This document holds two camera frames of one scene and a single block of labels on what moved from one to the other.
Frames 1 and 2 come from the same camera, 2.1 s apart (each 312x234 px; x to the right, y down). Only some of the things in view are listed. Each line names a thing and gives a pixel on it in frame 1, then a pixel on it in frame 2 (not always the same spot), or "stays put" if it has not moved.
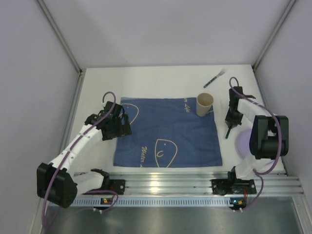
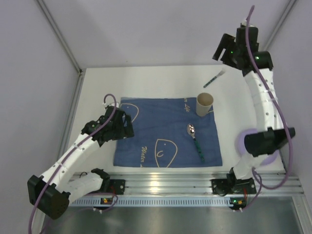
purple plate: [243, 144] stays put
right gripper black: [232, 122] -> [227, 52]
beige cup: [204, 101] stays put
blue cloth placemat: [167, 132] stays put
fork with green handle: [221, 72] stays put
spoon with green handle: [227, 133] -> [191, 129]
